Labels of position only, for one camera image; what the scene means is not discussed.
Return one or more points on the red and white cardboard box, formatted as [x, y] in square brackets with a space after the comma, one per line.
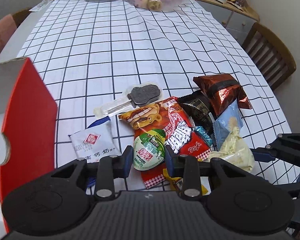
[27, 105]

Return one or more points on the green jelly cup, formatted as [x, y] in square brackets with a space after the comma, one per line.
[148, 150]

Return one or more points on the wooden sideboard cabinet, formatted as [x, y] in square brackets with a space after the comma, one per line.
[237, 17]

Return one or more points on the black snack packet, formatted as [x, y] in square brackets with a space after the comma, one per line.
[197, 110]

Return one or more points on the white paper leaflet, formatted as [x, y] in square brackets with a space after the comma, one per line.
[41, 6]

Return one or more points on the yellow snack packet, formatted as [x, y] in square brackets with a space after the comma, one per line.
[175, 183]

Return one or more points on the cream triangular snack packet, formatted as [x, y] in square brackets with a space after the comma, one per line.
[235, 152]

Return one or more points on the chocolate lollipop in clear pack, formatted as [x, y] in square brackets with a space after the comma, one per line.
[145, 95]

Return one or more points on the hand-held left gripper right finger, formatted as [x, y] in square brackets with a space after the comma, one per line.
[170, 161]

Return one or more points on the wooden slatted chair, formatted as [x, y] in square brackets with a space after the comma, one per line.
[270, 55]

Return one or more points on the red snack bag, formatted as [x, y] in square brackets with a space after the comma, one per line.
[175, 120]

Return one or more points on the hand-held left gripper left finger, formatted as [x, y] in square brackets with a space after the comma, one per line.
[127, 161]

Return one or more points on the light blue snack packet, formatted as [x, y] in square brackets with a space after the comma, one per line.
[225, 125]

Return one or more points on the teal wrapped candy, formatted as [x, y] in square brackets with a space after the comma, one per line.
[202, 133]

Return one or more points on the pink cloth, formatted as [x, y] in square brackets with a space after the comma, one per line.
[2, 32]

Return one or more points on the brown foil snack packet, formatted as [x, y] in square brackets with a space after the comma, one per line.
[222, 90]

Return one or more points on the white checkered tablecloth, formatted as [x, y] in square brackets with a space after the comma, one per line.
[140, 55]

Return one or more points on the white packet with red emblem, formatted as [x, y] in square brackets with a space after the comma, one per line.
[92, 142]

